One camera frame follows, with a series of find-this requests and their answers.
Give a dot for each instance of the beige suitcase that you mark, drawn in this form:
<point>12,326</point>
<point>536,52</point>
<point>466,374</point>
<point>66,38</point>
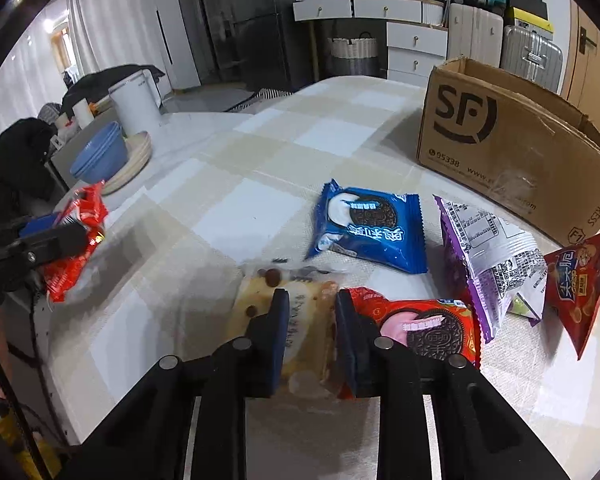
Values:
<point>472,30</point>

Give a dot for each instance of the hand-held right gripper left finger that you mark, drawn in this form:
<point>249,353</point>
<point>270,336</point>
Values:
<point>275,340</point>

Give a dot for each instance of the white desk with drawers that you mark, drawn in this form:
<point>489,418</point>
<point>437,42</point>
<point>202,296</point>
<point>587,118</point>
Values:
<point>405,35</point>

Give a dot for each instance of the striped floor rug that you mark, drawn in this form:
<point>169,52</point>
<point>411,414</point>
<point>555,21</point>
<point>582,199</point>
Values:
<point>262,96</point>

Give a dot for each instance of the white wardrobe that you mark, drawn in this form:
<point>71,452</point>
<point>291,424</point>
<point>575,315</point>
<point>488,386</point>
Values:
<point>177,35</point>

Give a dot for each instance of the small red snack packet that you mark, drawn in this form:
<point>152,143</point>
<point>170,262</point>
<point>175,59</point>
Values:
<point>72,270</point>

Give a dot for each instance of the cardboard box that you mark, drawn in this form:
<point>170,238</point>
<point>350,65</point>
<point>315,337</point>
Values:
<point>500,125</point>

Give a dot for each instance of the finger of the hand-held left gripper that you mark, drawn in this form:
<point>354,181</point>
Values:
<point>35,225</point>
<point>55,247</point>

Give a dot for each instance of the silver suitcase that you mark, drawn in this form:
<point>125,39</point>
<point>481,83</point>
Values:
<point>530,55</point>

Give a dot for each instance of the red cookie packet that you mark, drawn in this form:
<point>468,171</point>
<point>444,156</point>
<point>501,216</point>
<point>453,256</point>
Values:
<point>430,330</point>

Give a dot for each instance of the blue cookie packet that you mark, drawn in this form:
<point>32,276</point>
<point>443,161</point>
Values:
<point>370,230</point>

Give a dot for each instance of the dark glass cabinet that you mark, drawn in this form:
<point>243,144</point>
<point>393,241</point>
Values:
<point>215,15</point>

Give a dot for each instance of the red triangular chip packet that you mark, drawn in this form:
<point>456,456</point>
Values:
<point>580,280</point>

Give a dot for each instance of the purple white-backed snack packet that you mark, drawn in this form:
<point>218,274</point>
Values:
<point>495,255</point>

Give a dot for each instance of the black cloth bundle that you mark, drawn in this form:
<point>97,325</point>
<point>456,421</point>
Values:
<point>20,160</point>

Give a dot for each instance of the dark grey refrigerator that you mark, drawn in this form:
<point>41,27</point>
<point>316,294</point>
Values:
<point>270,20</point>

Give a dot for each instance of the white cup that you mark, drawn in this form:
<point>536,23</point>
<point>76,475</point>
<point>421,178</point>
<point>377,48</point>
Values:
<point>82,112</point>

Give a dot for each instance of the clear chocolate chip bread packet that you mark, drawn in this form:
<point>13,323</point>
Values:
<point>260,295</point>

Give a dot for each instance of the wooden door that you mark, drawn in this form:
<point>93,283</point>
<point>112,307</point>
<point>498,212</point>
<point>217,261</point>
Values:
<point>585,70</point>

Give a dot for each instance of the white curtain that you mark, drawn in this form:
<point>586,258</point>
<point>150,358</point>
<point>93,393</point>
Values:
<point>105,25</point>

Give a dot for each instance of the beige round plate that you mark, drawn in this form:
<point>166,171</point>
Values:
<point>132,160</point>

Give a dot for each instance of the white electric kettle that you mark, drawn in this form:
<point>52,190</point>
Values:
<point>135,105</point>

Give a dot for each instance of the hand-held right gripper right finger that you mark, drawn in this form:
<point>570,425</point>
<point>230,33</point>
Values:
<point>347,345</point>

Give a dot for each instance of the black jacket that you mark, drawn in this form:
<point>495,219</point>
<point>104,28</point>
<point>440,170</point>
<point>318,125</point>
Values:
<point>105,82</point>

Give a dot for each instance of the grey white woven basket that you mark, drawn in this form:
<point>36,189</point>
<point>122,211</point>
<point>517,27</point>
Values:
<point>352,52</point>

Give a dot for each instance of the yellow black box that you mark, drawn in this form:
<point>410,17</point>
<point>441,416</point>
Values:
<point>527,16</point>

